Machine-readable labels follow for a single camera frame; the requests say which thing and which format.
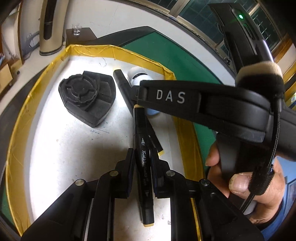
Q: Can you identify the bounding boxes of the black marker beige caps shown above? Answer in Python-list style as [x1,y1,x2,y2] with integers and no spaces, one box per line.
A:
[133,104,154,227]

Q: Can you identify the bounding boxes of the small white bottle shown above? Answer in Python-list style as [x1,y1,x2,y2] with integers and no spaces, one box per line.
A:
[127,66,152,87]

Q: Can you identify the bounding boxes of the black marker light blue cap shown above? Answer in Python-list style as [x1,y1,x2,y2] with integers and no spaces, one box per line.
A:
[113,69,164,156]

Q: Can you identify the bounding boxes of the blue sleeve forearm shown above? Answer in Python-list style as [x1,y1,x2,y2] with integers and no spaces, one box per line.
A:
[261,156,295,240]

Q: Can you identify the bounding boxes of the person right hand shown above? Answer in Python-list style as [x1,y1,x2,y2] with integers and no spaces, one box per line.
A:
[205,143,285,225]

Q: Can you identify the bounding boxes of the window with grille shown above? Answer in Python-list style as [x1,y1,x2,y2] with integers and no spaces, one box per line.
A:
[151,0,290,54]

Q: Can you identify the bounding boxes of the dark wooden side table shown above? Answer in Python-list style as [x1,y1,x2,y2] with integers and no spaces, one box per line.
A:
[66,27,97,47]

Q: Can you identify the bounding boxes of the clear drinking glass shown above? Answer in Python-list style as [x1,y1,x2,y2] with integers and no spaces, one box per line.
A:
[72,23,82,36]

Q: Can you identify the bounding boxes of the beige tower fan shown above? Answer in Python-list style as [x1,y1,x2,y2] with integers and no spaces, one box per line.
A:
[39,0,69,56]

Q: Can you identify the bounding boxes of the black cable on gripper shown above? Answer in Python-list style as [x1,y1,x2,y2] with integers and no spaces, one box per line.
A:
[239,99,282,214]

